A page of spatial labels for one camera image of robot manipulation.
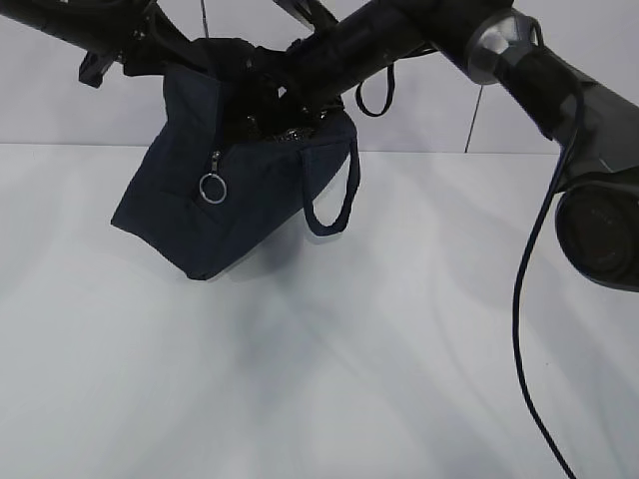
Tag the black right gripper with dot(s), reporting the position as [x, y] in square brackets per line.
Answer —
[281, 90]

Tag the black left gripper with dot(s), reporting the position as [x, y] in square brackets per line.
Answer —
[147, 54]

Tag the navy blue lunch bag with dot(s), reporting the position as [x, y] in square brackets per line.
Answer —
[203, 200]

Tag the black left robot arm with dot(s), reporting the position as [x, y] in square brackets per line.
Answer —
[100, 27]

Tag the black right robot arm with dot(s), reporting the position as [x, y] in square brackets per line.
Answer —
[490, 42]

